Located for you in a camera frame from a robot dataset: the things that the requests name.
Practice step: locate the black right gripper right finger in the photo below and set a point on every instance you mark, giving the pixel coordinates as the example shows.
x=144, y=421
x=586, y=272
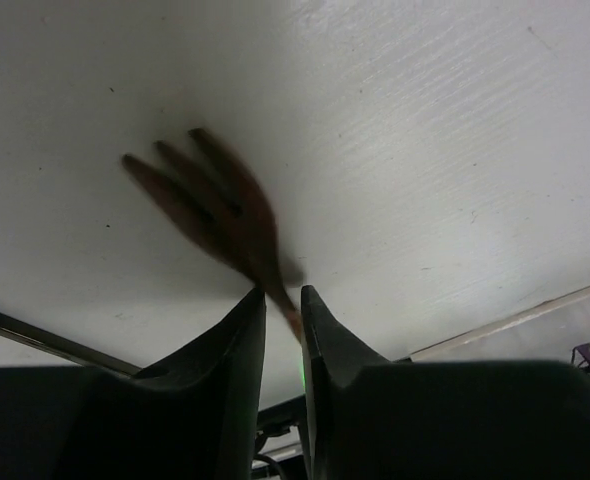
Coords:
x=371, y=418

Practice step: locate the brown wooden fork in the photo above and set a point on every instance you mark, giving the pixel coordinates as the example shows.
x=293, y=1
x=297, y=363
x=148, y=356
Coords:
x=229, y=218

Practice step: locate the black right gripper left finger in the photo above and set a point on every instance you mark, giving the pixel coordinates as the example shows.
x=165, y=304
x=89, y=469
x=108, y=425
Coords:
x=190, y=415

